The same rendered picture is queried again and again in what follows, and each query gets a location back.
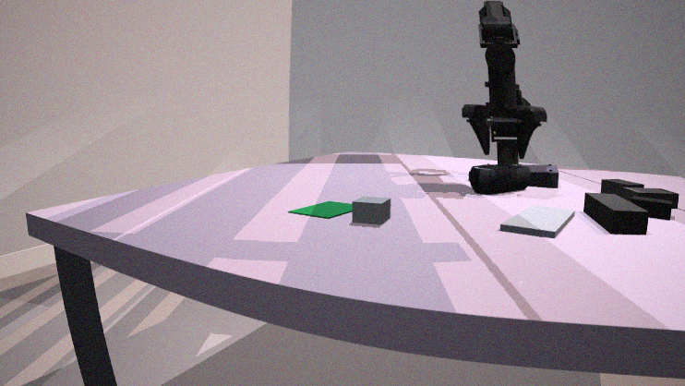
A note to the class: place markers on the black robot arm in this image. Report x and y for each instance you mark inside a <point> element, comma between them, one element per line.
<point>499,33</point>

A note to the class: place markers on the dark grey switch panel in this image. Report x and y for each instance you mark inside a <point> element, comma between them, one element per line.
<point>494,179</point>

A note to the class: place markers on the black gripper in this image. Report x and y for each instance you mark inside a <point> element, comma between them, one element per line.
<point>502,95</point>

